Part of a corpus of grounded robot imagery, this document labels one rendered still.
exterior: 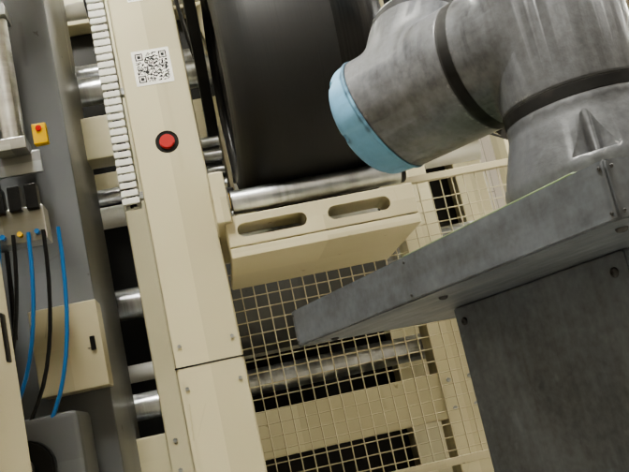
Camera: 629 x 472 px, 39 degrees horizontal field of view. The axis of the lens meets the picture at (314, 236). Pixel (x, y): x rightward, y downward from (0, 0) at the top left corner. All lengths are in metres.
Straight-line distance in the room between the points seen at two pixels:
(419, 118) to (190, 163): 0.86
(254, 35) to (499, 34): 0.78
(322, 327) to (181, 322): 0.80
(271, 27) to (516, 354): 0.93
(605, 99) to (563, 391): 0.27
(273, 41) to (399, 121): 0.67
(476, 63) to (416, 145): 0.13
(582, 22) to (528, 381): 0.34
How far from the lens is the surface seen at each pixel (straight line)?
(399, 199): 1.68
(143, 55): 1.85
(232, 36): 1.66
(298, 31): 1.64
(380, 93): 1.00
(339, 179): 1.69
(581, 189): 0.60
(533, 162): 0.88
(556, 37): 0.90
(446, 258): 0.72
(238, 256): 1.62
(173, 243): 1.73
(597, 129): 0.87
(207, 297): 1.71
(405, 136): 1.00
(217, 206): 1.63
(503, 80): 0.92
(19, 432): 1.40
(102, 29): 1.90
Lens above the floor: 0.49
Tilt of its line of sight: 11 degrees up
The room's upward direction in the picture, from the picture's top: 13 degrees counter-clockwise
